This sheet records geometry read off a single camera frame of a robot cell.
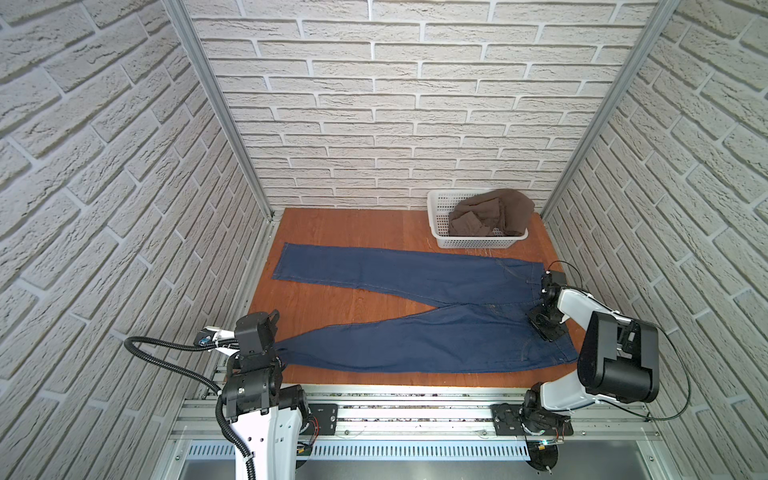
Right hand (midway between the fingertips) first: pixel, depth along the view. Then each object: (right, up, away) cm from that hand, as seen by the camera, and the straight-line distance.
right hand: (538, 325), depth 90 cm
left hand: (-79, +6, -19) cm, 82 cm away
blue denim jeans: (-18, +2, -1) cm, 18 cm away
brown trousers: (-4, +37, +19) cm, 42 cm away
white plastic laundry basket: (-26, +41, +27) cm, 56 cm away
